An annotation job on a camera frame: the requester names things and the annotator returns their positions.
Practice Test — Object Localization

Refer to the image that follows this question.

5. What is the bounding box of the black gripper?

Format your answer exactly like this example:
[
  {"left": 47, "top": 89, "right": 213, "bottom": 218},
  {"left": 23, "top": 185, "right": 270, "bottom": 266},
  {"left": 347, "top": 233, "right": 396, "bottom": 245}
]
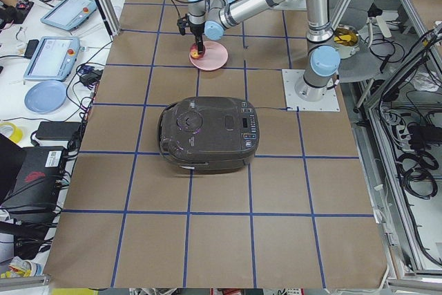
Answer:
[{"left": 177, "top": 13, "right": 204, "bottom": 53}]

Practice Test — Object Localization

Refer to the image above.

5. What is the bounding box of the red apple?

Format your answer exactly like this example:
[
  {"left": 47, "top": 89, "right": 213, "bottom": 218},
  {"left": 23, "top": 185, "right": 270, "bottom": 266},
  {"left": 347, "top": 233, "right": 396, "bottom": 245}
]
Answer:
[{"left": 189, "top": 50, "right": 204, "bottom": 59}]

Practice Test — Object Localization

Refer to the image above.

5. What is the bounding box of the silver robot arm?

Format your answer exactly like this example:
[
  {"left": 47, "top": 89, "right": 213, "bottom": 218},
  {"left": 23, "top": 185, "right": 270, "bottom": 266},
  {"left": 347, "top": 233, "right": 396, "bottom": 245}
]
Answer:
[{"left": 177, "top": 0, "right": 340, "bottom": 102}]

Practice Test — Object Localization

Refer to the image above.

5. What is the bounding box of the pink plate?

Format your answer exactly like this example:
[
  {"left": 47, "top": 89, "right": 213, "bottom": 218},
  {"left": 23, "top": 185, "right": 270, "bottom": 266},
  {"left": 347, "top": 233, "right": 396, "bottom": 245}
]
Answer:
[{"left": 189, "top": 41, "right": 228, "bottom": 71}]

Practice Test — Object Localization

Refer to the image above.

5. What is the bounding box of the blue plate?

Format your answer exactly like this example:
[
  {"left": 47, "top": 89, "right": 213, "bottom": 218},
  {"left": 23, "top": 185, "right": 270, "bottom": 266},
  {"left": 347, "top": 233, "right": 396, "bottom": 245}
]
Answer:
[{"left": 24, "top": 80, "right": 67, "bottom": 114}]

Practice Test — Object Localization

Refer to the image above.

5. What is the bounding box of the dark grey rice cooker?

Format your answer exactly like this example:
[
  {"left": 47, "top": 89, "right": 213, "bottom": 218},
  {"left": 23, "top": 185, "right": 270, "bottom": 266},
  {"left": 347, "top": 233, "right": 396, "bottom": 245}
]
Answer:
[{"left": 157, "top": 97, "right": 260, "bottom": 171}]

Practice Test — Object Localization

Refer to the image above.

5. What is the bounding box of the blue teach pendant far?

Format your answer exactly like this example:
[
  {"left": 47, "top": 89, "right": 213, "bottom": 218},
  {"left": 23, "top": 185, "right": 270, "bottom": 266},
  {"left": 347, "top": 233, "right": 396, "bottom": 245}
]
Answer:
[{"left": 40, "top": 0, "right": 97, "bottom": 31}]

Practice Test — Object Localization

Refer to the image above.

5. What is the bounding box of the blue teach pendant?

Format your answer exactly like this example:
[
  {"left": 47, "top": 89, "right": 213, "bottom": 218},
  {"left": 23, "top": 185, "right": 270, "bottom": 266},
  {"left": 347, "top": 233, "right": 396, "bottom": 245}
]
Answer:
[
  {"left": 40, "top": 0, "right": 97, "bottom": 31},
  {"left": 23, "top": 36, "right": 80, "bottom": 82}
]

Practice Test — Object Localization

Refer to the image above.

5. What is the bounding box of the steel pot with glass lid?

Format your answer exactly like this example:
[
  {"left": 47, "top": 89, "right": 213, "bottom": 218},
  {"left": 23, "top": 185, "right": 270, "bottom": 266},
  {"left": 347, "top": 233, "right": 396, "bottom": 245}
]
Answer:
[{"left": 333, "top": 25, "right": 360, "bottom": 59}]

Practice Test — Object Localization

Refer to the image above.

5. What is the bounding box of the blue teach pendant near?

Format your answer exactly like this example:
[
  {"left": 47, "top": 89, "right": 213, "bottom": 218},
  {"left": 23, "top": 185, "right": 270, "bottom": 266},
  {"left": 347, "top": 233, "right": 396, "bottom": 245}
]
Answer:
[{"left": 23, "top": 36, "right": 80, "bottom": 82}]

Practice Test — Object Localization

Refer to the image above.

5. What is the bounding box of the grey office chair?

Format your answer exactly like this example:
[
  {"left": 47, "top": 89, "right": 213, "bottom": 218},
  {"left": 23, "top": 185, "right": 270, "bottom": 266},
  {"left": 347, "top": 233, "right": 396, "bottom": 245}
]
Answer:
[{"left": 329, "top": 0, "right": 376, "bottom": 83}]

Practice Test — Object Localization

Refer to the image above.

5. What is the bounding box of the black power adapter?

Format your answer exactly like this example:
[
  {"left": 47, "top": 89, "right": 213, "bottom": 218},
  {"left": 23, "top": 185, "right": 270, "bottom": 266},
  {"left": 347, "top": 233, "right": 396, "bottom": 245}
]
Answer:
[{"left": 30, "top": 121, "right": 81, "bottom": 146}]

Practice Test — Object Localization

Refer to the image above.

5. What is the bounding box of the yellow tape roll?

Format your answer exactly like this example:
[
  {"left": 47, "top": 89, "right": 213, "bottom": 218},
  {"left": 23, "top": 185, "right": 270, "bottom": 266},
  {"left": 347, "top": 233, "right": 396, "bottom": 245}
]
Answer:
[{"left": 0, "top": 122, "right": 23, "bottom": 144}]

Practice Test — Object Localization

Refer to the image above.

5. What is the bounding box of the black computer box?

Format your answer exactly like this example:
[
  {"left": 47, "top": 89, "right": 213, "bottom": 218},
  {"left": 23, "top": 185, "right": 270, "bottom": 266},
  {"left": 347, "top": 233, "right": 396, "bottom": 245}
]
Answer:
[{"left": 1, "top": 135, "right": 68, "bottom": 224}]

